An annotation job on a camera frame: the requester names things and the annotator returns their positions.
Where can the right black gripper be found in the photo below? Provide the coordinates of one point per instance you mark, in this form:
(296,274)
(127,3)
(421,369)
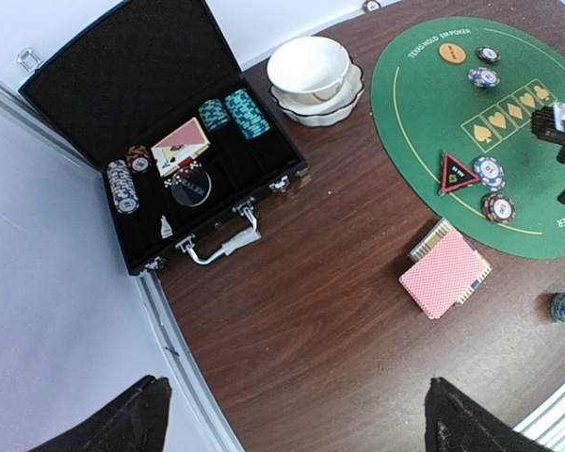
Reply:
(543,126)

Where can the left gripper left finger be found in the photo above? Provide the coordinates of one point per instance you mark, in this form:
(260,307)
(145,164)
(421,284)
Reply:
(135,420)

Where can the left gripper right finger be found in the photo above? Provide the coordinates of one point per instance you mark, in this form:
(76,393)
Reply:
(455,422)

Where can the blue white chip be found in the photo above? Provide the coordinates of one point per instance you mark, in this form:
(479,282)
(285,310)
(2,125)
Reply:
(484,78)
(490,173)

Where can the brown chip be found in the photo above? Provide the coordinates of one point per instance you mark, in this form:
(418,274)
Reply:
(488,55)
(138,159)
(498,208)

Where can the red triangular all-in button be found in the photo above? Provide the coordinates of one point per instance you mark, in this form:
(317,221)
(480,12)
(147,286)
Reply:
(455,175)

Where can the orange round blind button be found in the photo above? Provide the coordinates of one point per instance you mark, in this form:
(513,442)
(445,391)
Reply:
(452,53)

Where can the red playing card deck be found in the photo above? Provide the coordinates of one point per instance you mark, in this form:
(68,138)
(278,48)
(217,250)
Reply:
(438,280)

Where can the green round poker mat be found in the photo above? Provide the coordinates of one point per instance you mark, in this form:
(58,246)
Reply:
(424,107)

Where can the gold striped card box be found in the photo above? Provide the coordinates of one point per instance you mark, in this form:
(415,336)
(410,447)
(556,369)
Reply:
(441,229)

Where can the white scalloped ceramic dish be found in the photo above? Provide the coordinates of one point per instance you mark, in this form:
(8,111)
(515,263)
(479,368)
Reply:
(311,112)

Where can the blue cream chip row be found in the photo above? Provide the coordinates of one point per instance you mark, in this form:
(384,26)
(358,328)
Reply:
(122,187)

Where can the white ceramic bowl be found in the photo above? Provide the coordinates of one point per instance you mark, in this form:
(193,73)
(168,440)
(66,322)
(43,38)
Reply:
(315,66)

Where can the clear round dealer button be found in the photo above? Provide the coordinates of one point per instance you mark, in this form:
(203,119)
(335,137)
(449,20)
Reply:
(190,185)

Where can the brown chip in case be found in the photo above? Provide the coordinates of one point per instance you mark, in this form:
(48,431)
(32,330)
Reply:
(138,159)

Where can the black poker chip case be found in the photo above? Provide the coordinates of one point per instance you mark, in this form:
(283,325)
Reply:
(132,77)

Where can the card deck in case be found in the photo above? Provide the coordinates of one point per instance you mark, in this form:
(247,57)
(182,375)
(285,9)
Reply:
(181,146)

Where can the teal chip row in case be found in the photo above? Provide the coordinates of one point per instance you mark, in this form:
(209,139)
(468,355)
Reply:
(246,114)

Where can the dark teal chip row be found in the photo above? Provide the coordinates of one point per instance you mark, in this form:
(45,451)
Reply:
(214,114)

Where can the black cable grommet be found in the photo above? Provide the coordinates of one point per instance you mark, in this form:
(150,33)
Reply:
(371,5)

